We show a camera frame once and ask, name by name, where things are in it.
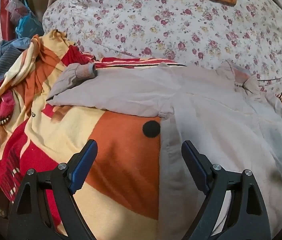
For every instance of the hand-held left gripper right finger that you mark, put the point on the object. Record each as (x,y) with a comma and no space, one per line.
(195,163)

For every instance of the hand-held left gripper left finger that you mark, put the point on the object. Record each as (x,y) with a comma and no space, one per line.
(84,162)

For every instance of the beige jacket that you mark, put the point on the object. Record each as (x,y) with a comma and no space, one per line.
(206,110)

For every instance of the orange red cream printed blanket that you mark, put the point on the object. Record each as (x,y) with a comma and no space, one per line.
(121,160)

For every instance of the blue striped garment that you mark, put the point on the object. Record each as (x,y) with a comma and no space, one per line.
(2,60)

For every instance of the floral quilt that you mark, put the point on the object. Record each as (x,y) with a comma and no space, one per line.
(156,25)

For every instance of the blue plastic bag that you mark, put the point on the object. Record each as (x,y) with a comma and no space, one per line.
(28,25)

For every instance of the red hanging cloth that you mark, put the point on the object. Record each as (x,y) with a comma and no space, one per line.
(5,15)

